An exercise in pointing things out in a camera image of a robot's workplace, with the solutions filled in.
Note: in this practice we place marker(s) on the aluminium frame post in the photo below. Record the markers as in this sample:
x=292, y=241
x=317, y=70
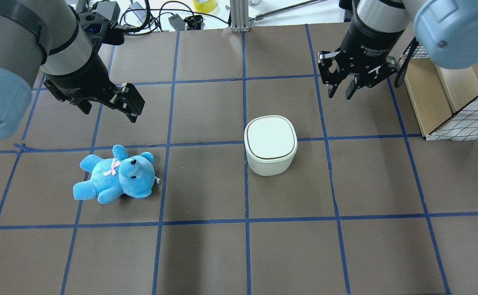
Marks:
x=240, y=21

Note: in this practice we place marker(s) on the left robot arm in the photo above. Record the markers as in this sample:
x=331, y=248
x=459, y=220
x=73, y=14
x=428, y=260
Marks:
x=62, y=42

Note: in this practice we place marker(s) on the yellow tape roll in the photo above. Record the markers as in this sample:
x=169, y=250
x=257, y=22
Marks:
x=204, y=6

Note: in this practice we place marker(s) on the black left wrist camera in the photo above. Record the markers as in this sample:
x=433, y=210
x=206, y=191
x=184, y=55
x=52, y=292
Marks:
x=100, y=22

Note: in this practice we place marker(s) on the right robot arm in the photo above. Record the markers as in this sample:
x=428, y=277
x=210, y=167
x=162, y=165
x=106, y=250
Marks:
x=447, y=29

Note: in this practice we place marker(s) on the white trash can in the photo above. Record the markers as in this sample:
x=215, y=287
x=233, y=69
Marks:
x=270, y=144

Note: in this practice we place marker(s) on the blue teddy bear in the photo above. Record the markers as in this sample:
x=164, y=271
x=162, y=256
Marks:
x=120, y=175

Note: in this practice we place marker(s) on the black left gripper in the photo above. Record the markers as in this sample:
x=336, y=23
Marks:
x=81, y=76

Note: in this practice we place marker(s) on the wooden wire mesh shelf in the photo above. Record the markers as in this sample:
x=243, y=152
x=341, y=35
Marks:
x=445, y=101

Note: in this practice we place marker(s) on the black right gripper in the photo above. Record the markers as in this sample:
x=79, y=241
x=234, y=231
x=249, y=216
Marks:
x=365, y=41

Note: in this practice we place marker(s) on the black power adapter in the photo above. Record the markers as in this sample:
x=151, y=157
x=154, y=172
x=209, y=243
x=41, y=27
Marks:
x=177, y=22

